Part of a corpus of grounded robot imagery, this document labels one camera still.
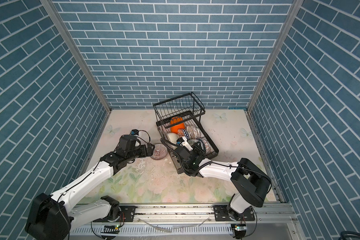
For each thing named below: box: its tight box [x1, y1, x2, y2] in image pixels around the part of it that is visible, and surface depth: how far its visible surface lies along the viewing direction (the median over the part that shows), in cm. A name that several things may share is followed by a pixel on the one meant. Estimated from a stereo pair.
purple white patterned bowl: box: [150, 143, 168, 160], surface depth 96 cm
